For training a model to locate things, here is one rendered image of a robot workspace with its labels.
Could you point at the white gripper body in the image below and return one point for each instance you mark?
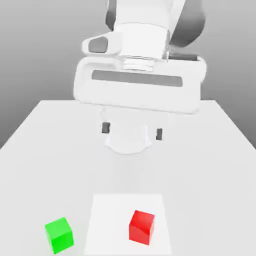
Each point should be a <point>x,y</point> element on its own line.
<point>136,94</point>

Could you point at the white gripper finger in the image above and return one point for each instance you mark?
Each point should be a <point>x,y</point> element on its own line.
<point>159,134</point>
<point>105,127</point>

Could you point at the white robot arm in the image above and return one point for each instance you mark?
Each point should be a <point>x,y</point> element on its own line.
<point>140,38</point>

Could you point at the small red cube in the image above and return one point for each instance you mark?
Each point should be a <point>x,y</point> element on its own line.
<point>141,228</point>

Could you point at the small green cube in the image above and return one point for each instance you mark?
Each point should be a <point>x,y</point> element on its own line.
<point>59,235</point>

